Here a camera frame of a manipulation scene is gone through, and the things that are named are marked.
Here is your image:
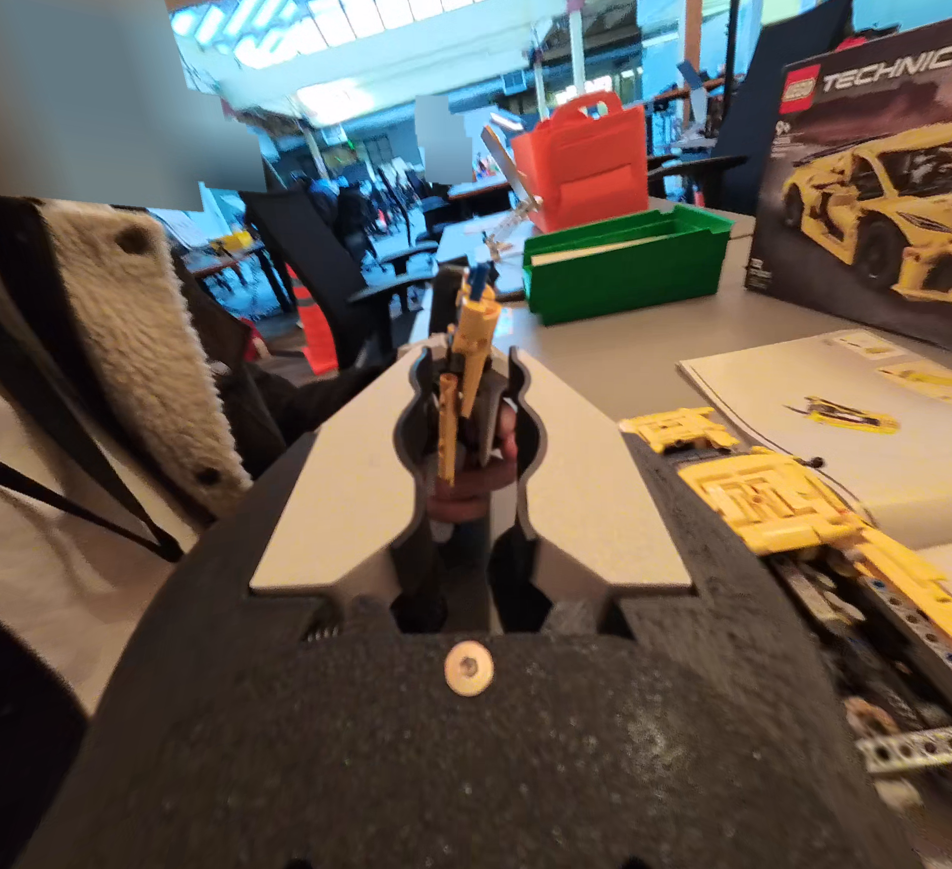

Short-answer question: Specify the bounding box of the black lanyard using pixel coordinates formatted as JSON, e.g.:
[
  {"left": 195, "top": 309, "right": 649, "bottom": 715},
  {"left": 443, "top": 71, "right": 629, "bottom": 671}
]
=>
[{"left": 0, "top": 463, "right": 183, "bottom": 561}]

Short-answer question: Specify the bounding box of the grey desk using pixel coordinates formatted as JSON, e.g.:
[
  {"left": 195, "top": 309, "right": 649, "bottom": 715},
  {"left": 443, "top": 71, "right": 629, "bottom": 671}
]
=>
[{"left": 402, "top": 196, "right": 952, "bottom": 869}]

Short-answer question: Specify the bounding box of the dark office chair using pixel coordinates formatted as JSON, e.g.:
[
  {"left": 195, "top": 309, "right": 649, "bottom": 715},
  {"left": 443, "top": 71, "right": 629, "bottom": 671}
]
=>
[{"left": 647, "top": 0, "right": 860, "bottom": 216}]

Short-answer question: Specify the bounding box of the yellow brick panel assembly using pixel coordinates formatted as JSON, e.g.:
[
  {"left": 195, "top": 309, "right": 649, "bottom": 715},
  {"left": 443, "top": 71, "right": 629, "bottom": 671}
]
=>
[{"left": 446, "top": 263, "right": 503, "bottom": 424}]

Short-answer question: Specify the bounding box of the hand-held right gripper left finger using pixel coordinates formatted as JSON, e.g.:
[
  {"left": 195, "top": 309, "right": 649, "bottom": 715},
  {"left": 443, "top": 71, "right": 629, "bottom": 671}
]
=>
[{"left": 249, "top": 345, "right": 432, "bottom": 600}]

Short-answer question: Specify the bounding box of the person's left hand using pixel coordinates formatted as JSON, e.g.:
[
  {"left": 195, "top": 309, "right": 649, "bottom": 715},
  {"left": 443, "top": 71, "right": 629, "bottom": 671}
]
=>
[{"left": 426, "top": 399, "right": 519, "bottom": 525}]

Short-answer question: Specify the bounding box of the yellow toy brick car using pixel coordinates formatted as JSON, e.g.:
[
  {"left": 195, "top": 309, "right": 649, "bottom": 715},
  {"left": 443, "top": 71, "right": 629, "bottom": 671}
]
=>
[{"left": 619, "top": 408, "right": 952, "bottom": 803}]

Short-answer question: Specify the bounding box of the wood lamp with white joints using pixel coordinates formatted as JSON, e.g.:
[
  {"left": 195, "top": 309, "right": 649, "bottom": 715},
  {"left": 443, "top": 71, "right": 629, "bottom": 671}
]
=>
[{"left": 479, "top": 125, "right": 547, "bottom": 260}]

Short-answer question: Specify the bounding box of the open instruction booklet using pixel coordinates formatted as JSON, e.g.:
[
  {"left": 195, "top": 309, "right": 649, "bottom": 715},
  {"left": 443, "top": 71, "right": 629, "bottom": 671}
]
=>
[{"left": 677, "top": 328, "right": 952, "bottom": 550}]

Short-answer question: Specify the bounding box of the orange traffic cone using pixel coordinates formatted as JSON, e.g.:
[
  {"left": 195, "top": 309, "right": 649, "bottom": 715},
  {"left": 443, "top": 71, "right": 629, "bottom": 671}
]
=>
[{"left": 286, "top": 267, "right": 339, "bottom": 375}]

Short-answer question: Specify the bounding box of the toy car picture box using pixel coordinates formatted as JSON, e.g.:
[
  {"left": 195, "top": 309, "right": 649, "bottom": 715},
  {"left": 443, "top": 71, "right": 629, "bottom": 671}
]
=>
[{"left": 744, "top": 17, "right": 952, "bottom": 349}]

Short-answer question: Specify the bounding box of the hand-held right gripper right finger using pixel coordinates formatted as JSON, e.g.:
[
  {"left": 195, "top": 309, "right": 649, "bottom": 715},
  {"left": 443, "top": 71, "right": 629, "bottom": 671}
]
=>
[{"left": 510, "top": 347, "right": 694, "bottom": 600}]

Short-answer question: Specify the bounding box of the red plastic container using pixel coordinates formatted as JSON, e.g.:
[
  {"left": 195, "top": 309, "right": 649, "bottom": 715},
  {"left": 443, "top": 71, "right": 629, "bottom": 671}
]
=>
[{"left": 512, "top": 90, "right": 650, "bottom": 234}]

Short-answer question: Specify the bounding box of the green plastic bin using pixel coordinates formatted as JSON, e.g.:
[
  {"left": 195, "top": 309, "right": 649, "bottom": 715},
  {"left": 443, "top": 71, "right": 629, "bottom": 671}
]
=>
[{"left": 523, "top": 203, "right": 733, "bottom": 327}]

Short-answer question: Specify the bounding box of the black stand pole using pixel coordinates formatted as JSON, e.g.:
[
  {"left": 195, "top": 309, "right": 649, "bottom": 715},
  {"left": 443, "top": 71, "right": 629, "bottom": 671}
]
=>
[{"left": 725, "top": 0, "right": 748, "bottom": 97}]

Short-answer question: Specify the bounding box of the person's white shirt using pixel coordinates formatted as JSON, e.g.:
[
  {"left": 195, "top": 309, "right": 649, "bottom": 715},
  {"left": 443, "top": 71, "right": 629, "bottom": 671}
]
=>
[{"left": 0, "top": 393, "right": 202, "bottom": 714}]

